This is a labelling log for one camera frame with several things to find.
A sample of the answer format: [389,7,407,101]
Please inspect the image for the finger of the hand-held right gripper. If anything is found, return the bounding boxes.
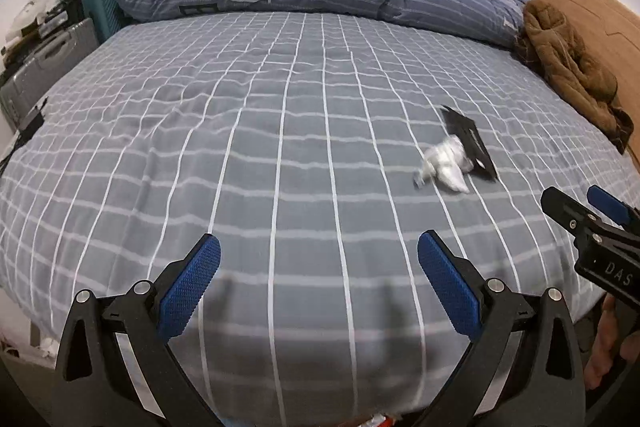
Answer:
[541,186,603,238]
[587,185,640,235]

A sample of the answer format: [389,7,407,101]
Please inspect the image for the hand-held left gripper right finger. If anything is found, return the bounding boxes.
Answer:
[415,229,587,427]

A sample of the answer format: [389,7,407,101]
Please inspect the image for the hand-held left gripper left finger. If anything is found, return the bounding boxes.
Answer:
[54,233,222,427]

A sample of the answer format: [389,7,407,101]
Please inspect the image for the black packet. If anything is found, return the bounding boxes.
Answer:
[440,105,499,182]

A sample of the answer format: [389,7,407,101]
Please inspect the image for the white tissue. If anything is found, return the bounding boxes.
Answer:
[414,134,473,194]

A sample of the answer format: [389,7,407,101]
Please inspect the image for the person's right hand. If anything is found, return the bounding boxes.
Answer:
[585,294,628,390]

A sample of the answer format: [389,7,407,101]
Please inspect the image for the grey checked bed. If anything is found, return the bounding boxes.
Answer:
[0,9,640,423]

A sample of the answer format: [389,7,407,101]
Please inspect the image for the brown jacket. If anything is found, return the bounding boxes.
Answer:
[515,0,635,155]

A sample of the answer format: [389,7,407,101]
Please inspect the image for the wooden headboard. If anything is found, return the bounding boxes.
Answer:
[537,0,640,158]

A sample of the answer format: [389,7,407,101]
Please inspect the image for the grey suitcase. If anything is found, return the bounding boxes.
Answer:
[0,18,98,128]

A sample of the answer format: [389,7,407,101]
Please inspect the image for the teal suitcase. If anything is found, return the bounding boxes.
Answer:
[82,0,133,45]

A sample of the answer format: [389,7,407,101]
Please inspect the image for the white plastic object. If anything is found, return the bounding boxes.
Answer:
[7,0,48,40]

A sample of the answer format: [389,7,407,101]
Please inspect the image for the black charger with cable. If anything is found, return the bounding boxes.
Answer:
[0,99,48,168]

